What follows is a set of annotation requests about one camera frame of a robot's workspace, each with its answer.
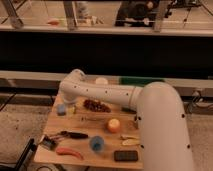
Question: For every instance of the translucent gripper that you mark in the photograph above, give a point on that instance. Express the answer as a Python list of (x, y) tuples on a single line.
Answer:
[(71, 108)]

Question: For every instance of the blue sponge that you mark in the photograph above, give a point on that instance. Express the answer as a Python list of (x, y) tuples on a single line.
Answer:
[(61, 110)]

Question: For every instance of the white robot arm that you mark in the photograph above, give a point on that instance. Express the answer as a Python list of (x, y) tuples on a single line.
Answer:
[(160, 114)]

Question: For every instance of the green plastic tray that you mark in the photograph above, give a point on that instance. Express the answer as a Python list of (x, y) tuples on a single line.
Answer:
[(138, 81)]

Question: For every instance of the dark grape bunch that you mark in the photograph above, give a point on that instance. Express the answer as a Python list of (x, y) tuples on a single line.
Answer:
[(96, 106)]

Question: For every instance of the white cup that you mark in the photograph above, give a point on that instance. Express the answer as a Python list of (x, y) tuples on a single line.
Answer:
[(101, 80)]

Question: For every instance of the blue small cup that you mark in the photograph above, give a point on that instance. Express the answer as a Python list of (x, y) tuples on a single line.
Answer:
[(96, 143)]

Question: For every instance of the red chili pepper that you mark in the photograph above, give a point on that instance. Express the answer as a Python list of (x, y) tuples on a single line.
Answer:
[(68, 151)]

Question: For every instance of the orange fruit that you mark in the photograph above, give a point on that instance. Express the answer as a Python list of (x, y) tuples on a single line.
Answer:
[(113, 125)]

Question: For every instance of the yellow banana peel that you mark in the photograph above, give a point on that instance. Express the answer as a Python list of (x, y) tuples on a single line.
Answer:
[(129, 140)]

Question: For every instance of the black rectangular remote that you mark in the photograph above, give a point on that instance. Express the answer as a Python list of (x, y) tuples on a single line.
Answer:
[(126, 155)]

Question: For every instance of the seated person in background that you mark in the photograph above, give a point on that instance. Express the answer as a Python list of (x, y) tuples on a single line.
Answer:
[(137, 13)]

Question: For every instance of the black-handled brush tool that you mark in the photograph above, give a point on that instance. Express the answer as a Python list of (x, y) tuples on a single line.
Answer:
[(52, 140)]

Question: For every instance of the black chair frame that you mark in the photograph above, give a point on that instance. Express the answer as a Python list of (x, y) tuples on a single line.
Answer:
[(29, 147)]

